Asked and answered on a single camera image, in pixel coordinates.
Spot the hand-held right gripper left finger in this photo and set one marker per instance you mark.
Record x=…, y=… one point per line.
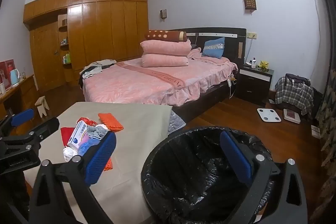
x=101, y=158

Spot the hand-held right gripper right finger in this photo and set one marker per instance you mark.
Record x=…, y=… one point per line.
x=235, y=155

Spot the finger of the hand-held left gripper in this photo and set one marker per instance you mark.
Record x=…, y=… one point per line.
x=44, y=127
x=22, y=117

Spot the orange knitted cloth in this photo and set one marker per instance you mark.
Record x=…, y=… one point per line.
x=108, y=165
x=110, y=121

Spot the blue plastic shoe cover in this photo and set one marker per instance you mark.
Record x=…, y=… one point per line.
x=88, y=146

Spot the grey sock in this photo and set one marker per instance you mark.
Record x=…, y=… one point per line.
x=97, y=132

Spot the white tissue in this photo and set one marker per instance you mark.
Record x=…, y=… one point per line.
x=68, y=153

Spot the white and blue box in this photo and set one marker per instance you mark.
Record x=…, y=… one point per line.
x=77, y=132

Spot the red plastic bag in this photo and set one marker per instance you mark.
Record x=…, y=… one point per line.
x=88, y=120

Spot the black lined waste bin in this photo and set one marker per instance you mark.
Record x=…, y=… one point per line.
x=189, y=161

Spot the wooden desk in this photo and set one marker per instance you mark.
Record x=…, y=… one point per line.
x=15, y=98

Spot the small wooden stool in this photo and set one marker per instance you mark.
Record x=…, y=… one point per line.
x=42, y=106

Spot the light blue kettle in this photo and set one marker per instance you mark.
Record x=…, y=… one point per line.
x=15, y=75

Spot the red poster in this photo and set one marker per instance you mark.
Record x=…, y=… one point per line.
x=6, y=71

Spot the white bathroom scale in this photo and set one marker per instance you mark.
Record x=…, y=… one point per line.
x=269, y=114

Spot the wooden door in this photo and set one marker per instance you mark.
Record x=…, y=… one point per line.
x=47, y=56

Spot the grey quilted pad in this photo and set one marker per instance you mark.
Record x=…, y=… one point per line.
x=176, y=120

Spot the scale with red panel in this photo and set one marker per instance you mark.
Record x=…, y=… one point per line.
x=291, y=116

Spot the green bottles on shelf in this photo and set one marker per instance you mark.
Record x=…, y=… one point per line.
x=67, y=58

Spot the white power strip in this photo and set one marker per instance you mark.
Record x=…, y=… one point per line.
x=231, y=81

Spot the dark nightstand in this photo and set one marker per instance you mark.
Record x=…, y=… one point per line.
x=254, y=82

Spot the pile of clothes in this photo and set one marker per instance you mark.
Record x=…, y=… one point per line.
x=97, y=66

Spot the plaid cloth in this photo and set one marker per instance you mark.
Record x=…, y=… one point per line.
x=294, y=98

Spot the white floor box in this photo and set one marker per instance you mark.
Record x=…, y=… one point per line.
x=315, y=130

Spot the pink bedspread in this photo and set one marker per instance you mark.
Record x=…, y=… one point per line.
x=147, y=82

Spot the white bottle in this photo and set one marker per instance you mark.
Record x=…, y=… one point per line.
x=253, y=62

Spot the yellow plush toy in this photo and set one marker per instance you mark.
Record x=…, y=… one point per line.
x=263, y=64

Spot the dark garment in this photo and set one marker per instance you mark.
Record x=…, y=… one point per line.
x=296, y=78

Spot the patterned curtain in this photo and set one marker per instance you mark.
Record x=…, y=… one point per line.
x=325, y=108

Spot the blue pillow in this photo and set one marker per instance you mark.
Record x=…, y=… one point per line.
x=214, y=47

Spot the dark wooden bed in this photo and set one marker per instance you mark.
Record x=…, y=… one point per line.
x=231, y=43

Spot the wooden wardrobe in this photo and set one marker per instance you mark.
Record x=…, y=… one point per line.
x=105, y=29

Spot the folded pink blanket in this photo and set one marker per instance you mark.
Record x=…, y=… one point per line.
x=165, y=60

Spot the stacked pink pillows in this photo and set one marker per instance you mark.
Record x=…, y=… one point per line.
x=166, y=47

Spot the brown dotted pillow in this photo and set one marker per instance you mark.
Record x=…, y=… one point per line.
x=162, y=35

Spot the wall socket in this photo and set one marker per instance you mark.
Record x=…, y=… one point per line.
x=252, y=35

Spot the large lattice wall lamp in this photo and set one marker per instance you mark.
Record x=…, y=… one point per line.
x=250, y=2

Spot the small wall lamp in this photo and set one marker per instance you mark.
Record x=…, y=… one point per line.
x=163, y=14

